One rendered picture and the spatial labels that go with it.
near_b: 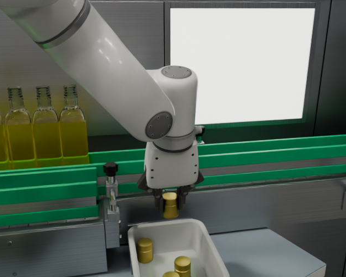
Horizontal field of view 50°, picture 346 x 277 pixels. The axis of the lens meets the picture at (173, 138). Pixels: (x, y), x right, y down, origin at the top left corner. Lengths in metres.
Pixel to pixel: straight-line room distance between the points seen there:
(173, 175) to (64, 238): 0.27
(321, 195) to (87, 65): 0.76
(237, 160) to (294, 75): 0.33
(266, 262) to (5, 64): 0.78
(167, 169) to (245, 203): 0.34
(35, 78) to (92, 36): 0.52
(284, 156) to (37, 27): 0.70
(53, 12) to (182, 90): 0.23
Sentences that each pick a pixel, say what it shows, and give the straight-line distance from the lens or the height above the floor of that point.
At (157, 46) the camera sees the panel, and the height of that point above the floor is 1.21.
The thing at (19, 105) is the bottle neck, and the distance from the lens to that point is 0.87.
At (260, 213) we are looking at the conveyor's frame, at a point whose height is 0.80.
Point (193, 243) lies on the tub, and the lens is 0.89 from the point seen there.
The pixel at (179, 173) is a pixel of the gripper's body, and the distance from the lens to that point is 0.69.
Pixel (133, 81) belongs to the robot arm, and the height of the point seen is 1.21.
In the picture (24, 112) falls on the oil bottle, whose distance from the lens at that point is 0.87.
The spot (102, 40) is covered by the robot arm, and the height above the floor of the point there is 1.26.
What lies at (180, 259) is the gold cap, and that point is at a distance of 0.80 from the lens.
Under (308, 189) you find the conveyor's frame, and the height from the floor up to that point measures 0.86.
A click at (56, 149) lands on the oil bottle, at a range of 0.87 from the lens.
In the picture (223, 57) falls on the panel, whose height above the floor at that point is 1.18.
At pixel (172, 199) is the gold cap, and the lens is 0.75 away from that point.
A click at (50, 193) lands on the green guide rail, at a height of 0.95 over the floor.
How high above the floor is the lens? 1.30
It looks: 19 degrees down
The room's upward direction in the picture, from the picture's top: straight up
